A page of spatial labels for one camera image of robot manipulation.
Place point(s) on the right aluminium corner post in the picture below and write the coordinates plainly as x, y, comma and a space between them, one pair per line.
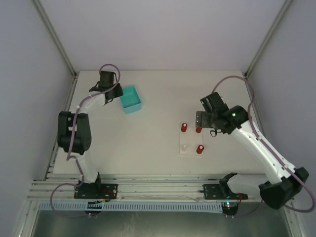
280, 15

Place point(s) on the long red spring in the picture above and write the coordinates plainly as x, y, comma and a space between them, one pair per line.
184, 127

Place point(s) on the aluminium rail frame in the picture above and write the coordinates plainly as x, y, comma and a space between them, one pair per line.
140, 151

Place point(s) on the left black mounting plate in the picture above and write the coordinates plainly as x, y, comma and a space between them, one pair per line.
96, 191

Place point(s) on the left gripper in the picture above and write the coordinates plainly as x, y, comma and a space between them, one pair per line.
114, 93

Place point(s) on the aluminium corner post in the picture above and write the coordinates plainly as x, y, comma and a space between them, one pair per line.
50, 29
280, 15

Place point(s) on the white slotted cable duct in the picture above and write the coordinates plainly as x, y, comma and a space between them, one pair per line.
204, 207

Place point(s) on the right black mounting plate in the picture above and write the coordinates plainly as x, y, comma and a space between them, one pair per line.
220, 192

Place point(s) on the teal plastic bin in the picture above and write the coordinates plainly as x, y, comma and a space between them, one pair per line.
130, 100

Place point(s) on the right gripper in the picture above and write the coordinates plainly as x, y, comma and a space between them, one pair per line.
202, 119

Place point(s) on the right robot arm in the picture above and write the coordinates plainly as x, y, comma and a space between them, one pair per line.
282, 180

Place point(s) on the short red spring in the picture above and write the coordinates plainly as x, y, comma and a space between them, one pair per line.
200, 149

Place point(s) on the white peg base plate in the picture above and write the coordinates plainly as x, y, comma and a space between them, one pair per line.
189, 141

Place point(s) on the left aluminium corner post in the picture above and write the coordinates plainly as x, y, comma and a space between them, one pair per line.
50, 29

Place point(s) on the black mounting plate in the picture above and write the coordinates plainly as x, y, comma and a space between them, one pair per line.
220, 192
96, 191

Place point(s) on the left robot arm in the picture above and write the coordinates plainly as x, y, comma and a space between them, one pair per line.
75, 138

